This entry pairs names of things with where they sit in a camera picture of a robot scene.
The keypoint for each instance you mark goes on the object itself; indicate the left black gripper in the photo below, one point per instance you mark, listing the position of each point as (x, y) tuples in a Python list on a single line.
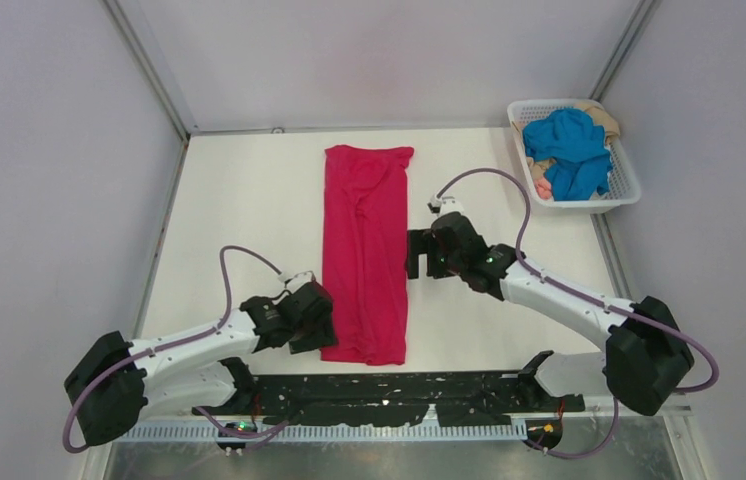
[(323, 337)]

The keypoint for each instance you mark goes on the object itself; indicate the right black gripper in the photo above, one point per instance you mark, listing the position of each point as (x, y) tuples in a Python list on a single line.
[(422, 241)]

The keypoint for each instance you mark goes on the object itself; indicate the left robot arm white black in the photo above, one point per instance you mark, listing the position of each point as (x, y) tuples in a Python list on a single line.
[(120, 382)]

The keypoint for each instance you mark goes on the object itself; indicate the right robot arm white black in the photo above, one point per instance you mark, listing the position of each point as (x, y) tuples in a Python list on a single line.
[(641, 356)]

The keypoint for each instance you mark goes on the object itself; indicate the salmon pink t shirt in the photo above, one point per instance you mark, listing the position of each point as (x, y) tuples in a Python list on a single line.
[(544, 189)]

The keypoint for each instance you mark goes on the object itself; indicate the beige t shirt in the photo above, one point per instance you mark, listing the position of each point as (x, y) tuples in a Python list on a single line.
[(521, 113)]

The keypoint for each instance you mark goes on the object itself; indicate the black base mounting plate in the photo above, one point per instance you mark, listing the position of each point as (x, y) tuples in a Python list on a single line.
[(467, 398)]

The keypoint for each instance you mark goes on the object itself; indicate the blue t shirt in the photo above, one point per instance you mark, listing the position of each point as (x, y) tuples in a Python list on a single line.
[(576, 145)]

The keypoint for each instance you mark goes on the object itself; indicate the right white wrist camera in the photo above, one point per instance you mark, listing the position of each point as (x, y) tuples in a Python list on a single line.
[(440, 206)]

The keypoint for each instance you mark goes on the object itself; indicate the white slotted cable duct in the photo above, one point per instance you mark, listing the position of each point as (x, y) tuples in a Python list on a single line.
[(426, 431)]

